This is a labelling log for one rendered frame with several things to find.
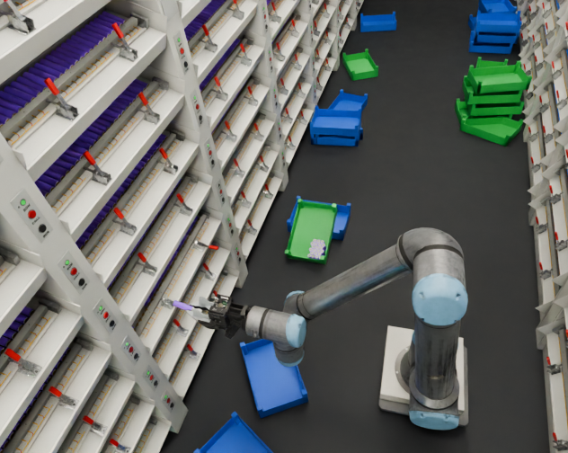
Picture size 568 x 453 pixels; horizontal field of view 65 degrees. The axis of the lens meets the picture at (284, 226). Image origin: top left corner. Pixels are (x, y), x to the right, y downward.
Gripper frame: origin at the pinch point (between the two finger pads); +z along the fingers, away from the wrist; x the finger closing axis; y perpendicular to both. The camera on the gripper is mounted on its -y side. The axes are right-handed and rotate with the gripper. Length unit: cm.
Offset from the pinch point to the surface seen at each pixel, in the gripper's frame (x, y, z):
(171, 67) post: -47, 57, 14
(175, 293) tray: -9.4, -9.1, 13.7
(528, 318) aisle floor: -62, -57, -116
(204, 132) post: -52, 30, 12
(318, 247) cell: -74, -49, -20
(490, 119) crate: -203, -53, -98
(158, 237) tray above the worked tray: -16.4, 12.4, 17.2
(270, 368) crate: -11, -58, -15
